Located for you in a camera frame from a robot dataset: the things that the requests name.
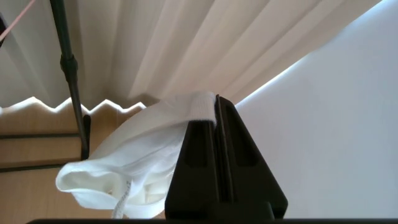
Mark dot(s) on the white garment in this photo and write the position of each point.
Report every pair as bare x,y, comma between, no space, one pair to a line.
140,146

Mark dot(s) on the pink clothes hanger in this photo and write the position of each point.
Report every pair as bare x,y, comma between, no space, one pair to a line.
17,20

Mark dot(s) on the black clothes rack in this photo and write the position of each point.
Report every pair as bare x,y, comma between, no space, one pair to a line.
70,68

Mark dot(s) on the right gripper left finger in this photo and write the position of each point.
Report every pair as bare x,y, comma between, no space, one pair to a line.
192,183

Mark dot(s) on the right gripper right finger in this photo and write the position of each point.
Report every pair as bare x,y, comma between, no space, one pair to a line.
248,183

